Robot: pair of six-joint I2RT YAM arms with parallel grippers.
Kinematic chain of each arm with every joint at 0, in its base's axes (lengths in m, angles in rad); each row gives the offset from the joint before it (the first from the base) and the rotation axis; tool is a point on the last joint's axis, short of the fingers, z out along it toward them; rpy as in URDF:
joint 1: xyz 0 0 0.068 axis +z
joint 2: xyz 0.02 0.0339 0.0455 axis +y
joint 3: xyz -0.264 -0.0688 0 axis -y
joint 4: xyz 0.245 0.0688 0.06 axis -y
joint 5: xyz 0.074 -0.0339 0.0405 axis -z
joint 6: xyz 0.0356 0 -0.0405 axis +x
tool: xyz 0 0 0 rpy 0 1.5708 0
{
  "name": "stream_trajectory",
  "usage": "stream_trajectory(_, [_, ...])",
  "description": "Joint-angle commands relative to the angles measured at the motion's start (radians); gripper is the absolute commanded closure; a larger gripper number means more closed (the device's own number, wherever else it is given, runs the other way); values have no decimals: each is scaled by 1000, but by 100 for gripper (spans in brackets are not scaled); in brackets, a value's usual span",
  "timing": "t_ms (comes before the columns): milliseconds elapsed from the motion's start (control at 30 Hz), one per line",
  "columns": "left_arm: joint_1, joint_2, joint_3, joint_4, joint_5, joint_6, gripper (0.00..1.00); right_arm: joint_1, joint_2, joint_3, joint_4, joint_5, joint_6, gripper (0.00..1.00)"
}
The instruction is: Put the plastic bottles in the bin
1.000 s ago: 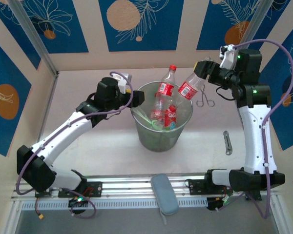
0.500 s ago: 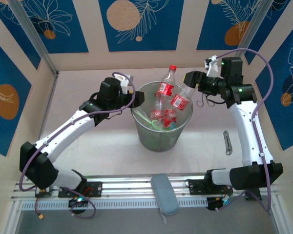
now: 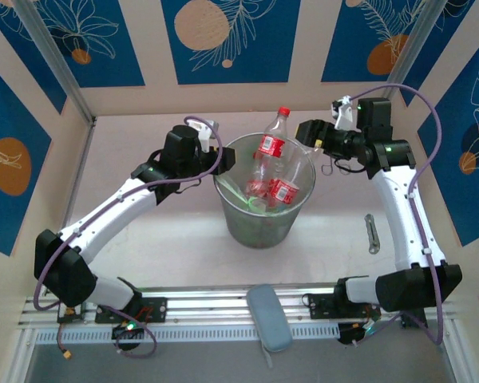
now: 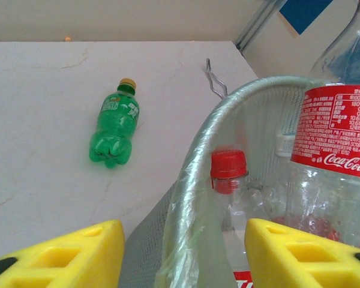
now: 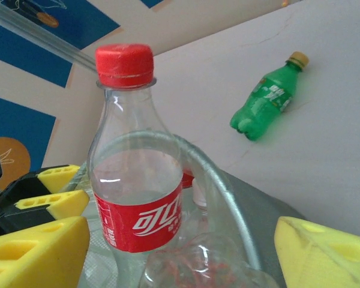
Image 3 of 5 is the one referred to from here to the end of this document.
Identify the large cola bottle red cap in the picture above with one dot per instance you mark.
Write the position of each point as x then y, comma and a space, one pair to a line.
268, 145

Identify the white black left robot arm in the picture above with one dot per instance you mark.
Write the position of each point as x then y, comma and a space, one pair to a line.
104, 217

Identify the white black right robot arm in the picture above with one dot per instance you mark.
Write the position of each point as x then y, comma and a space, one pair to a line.
403, 223

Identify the clear plastic bin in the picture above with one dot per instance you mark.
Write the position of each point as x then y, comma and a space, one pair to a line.
259, 233

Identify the short red label bottle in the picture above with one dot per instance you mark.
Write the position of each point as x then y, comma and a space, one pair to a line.
284, 191

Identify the black left base board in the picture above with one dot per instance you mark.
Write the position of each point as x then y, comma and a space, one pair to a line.
155, 310

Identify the black base board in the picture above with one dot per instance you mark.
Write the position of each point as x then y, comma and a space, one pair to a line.
155, 310
323, 307

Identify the grey zipper case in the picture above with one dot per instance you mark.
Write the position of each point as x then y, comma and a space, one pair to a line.
269, 319

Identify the black right base board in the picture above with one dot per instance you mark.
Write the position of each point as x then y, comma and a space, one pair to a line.
323, 307

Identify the aluminium frame post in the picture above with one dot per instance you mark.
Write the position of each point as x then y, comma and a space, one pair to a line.
56, 64
411, 52

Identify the flat metal bracket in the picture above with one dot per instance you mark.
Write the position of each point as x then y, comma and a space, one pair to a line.
372, 235

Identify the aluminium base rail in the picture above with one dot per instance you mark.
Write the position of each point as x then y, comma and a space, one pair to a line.
215, 307

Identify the black profile bracket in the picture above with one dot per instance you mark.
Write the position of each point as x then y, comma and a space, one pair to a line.
414, 319

